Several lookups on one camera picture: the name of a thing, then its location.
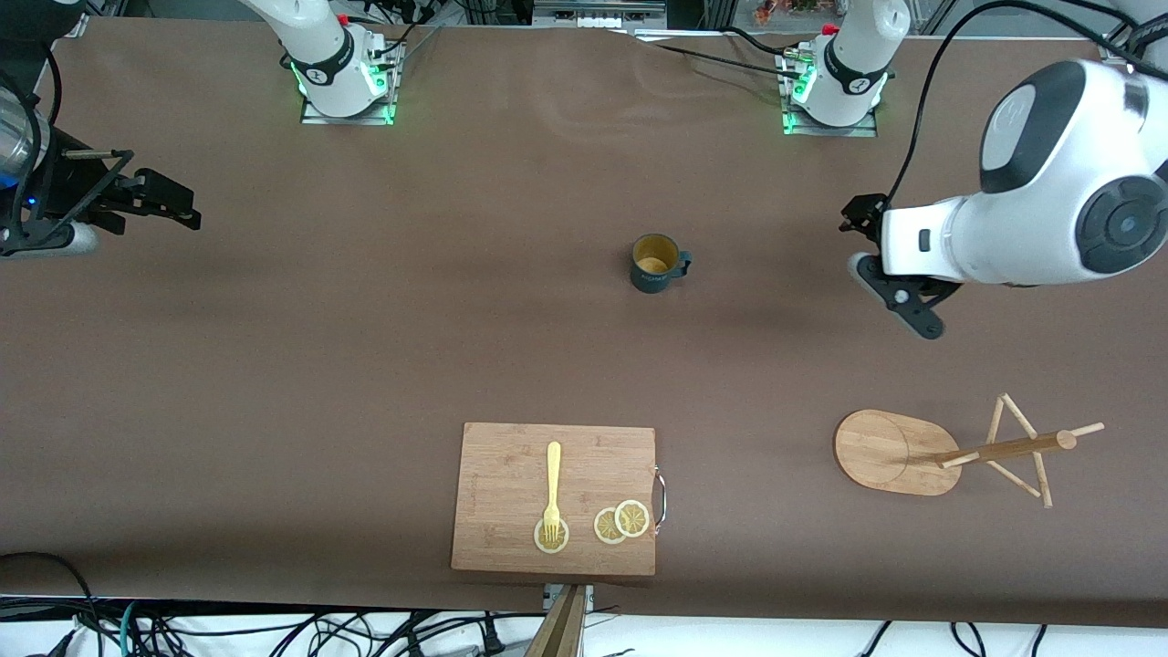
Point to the dark teal mug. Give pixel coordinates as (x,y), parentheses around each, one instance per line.
(652,274)

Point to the grey power strip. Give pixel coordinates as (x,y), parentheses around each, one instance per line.
(598,14)

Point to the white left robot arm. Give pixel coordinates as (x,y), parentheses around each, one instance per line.
(1049,182)

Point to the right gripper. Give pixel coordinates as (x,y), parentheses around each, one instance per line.
(66,187)

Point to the lemon slice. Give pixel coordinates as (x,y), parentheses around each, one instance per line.
(604,527)
(632,518)
(540,544)

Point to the metal post bracket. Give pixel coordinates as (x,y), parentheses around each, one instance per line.
(551,595)

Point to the wooden mug rack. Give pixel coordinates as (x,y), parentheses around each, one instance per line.
(890,452)

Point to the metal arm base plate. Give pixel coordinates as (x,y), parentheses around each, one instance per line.
(830,130)
(351,119)

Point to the bamboo cutting board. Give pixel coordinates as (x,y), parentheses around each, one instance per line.
(547,484)

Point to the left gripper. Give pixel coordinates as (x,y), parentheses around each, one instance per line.
(861,215)

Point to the yellow plastic fork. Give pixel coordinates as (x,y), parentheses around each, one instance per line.
(553,474)

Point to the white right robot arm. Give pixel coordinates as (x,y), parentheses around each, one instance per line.
(324,55)

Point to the wooden post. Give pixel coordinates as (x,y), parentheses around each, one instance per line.
(558,630)

